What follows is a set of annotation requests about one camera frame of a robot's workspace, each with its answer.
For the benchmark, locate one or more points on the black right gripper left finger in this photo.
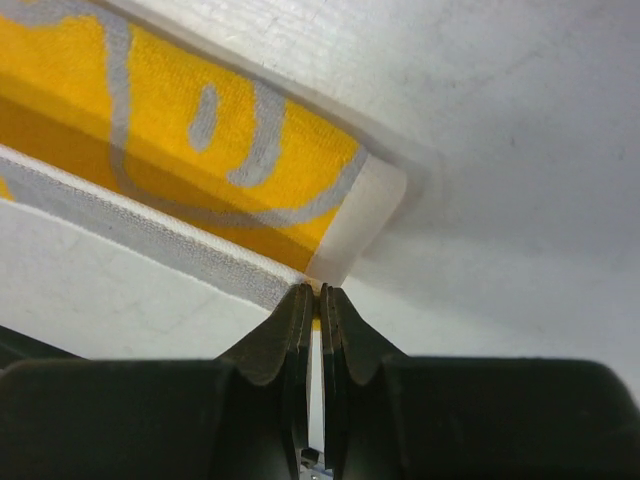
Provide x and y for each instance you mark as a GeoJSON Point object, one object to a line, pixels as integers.
{"type": "Point", "coordinates": [241, 415]}

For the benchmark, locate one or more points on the grey yellow towel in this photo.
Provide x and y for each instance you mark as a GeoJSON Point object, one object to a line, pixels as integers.
{"type": "Point", "coordinates": [117, 129]}

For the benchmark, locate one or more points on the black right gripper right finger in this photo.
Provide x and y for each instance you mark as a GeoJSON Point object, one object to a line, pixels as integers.
{"type": "Point", "coordinates": [389, 415]}

